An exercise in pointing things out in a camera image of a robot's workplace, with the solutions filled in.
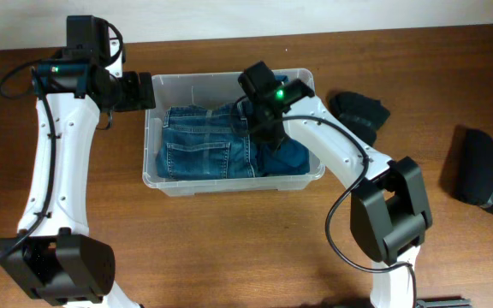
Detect left black camera cable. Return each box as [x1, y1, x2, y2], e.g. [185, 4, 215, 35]
[0, 21, 126, 308]

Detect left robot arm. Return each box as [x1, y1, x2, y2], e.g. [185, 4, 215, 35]
[0, 15, 156, 307]

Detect right black camera cable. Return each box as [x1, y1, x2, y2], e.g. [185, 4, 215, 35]
[229, 96, 419, 308]

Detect large black taped cloth bundle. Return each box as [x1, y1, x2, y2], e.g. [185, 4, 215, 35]
[453, 129, 493, 215]

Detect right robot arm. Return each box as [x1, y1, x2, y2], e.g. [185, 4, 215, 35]
[238, 62, 433, 307]

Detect black camera cable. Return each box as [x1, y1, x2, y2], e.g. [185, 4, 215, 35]
[0, 21, 126, 308]
[229, 96, 419, 308]

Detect clear plastic storage bin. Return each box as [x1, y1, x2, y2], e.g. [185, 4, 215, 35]
[142, 72, 325, 197]

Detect black aluminium rail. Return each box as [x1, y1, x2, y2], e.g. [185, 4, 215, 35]
[415, 299, 472, 308]

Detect dark blue jeans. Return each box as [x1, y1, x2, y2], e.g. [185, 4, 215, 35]
[156, 100, 258, 181]

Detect small black taped cloth roll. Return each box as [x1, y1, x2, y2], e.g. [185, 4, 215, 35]
[329, 92, 390, 146]

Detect blue taped sweater bundle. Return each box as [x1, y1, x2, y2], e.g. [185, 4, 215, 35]
[239, 72, 314, 176]

